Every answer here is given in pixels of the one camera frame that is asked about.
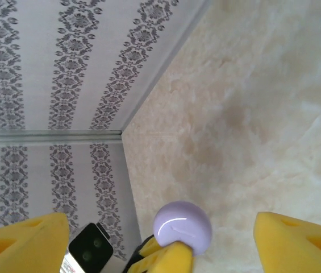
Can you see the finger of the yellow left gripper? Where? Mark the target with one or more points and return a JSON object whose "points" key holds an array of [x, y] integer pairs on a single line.
{"points": [[168, 261]]}

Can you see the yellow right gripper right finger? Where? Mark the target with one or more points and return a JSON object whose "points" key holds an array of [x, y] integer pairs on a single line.
{"points": [[296, 250]]}

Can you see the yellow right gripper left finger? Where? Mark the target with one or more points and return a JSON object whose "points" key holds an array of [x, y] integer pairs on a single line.
{"points": [[21, 250]]}

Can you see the purple round earbud case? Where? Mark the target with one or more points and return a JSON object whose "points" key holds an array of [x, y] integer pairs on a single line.
{"points": [[183, 221]]}

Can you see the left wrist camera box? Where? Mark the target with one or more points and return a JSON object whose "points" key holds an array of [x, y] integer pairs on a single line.
{"points": [[92, 247]]}

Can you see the grey wall base strip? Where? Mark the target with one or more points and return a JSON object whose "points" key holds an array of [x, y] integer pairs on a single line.
{"points": [[168, 58]]}

